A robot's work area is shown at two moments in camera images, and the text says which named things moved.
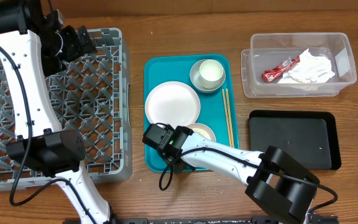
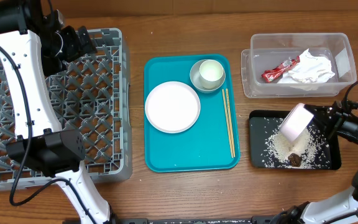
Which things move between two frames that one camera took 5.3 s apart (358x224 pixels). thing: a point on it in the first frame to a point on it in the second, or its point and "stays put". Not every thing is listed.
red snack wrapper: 270,74 stays put
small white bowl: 204,128 to 295,122
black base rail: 133,220 stays put
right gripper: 179,166 to 323,117
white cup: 211,73 stays put
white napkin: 311,68 stays put
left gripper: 78,48 stays put
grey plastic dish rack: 92,98 stays put
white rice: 202,132 to 314,157
